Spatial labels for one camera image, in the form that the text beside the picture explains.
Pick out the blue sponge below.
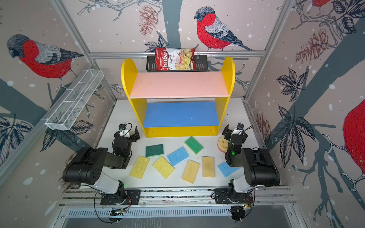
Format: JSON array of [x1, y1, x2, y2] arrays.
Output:
[[167, 147, 189, 167], [218, 162, 240, 178]]

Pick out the black wire basket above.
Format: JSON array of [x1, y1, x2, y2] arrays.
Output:
[[146, 55, 208, 72]]

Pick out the light green sponge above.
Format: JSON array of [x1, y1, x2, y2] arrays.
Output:
[[184, 136, 204, 155]]

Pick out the blue sponge right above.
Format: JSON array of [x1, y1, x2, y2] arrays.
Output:
[[218, 162, 240, 178]]

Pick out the red cassava chips bag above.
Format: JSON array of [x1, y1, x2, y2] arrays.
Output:
[[155, 47, 196, 71]]

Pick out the orange yellow sponge tilted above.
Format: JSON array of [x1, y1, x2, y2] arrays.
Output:
[[182, 160, 200, 184]]

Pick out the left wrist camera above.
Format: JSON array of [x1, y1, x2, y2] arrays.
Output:
[[119, 129, 130, 138]]

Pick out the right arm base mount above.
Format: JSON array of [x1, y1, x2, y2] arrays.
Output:
[[211, 188, 254, 205]]

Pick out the dark green sponge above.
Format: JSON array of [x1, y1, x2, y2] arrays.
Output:
[[145, 144, 164, 157]]

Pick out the tan sponge upright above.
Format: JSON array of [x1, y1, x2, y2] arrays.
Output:
[[202, 156, 215, 178]]

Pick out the yellow sponge far left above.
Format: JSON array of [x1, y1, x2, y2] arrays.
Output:
[[129, 156, 150, 179]]

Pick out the blue sponge centre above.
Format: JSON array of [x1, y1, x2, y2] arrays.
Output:
[[167, 147, 189, 167]]

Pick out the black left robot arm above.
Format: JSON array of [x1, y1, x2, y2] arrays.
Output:
[[62, 123, 140, 195]]

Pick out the round smiley face sponge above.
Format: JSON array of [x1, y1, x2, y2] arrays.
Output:
[[217, 136, 228, 153]]

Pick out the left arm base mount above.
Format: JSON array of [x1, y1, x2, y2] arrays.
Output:
[[100, 189, 141, 206]]

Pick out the aluminium rail frame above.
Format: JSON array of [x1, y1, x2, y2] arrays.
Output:
[[57, 186, 297, 207]]

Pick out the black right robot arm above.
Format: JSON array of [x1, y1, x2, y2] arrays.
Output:
[[222, 122, 280, 194]]

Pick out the yellow shelf unit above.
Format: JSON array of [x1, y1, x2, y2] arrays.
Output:
[[121, 57, 236, 138]]

